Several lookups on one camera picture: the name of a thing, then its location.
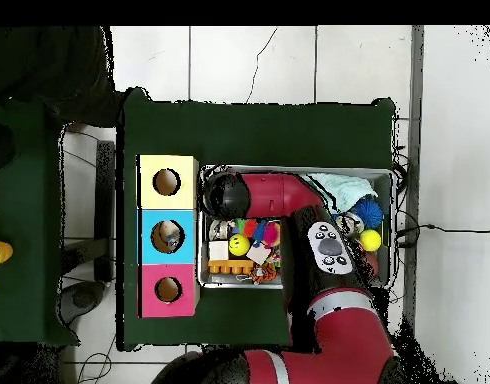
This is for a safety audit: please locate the orange tiger plush toy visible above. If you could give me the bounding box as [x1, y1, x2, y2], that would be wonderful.
[249, 263, 279, 285]

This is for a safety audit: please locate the yellow smiley face ball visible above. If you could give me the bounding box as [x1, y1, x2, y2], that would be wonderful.
[227, 233, 252, 258]

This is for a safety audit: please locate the person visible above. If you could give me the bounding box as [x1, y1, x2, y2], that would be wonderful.
[0, 25, 124, 173]

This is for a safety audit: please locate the yellow cup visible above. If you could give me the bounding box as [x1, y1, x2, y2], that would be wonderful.
[0, 240, 15, 266]

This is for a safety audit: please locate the wooden box with three holes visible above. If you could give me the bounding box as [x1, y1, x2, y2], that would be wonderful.
[136, 154, 201, 319]

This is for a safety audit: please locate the gray round base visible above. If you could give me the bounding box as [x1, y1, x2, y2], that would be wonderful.
[60, 279, 107, 325]

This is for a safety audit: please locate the plain yellow ball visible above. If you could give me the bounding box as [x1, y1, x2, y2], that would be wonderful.
[358, 228, 383, 253]

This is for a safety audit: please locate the black flat panel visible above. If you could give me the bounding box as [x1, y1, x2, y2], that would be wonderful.
[94, 139, 116, 283]

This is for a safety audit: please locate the black cable on floor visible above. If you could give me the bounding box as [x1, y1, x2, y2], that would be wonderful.
[396, 223, 490, 238]

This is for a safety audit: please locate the blue spiky ball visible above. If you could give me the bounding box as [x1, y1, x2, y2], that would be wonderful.
[348, 196, 385, 230]

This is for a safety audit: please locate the mint green cloth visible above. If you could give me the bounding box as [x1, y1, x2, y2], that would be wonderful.
[304, 172, 379, 212]

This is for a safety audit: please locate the silver mesh bin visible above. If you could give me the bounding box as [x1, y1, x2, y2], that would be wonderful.
[196, 164, 395, 292]

